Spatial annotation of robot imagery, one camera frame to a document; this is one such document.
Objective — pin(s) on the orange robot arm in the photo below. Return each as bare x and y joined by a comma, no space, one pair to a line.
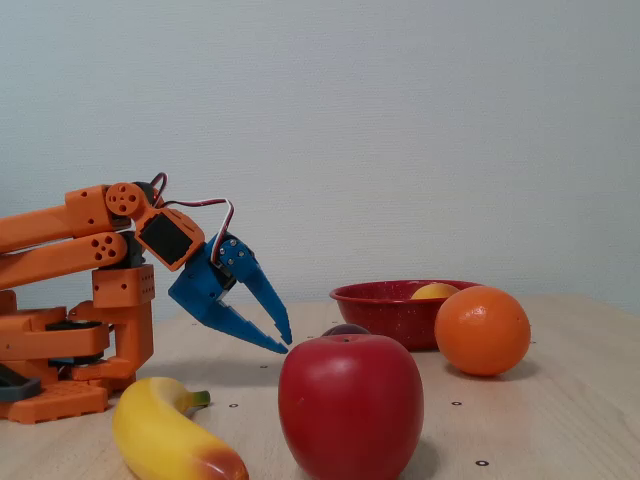
50,225

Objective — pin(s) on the red plastic apple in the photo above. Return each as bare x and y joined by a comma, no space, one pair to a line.
350,405

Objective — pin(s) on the dark purple plastic plum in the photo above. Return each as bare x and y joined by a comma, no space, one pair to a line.
345,330

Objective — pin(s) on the blue gripper black motor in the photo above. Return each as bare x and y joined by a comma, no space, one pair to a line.
199,287

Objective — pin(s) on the orange waffle robot base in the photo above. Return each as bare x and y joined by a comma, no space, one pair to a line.
50,405

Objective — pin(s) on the orange plastic orange fruit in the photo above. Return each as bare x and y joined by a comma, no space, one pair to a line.
482,330

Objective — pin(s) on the black table clamp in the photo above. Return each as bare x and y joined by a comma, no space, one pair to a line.
25,390

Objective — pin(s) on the yellow orange plastic peach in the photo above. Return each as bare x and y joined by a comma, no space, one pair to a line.
432,292

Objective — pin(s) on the yellow plastic banana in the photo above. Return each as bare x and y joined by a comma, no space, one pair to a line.
150,430

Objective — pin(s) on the red speckled enamel bowl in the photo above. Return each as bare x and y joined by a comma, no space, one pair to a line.
385,315

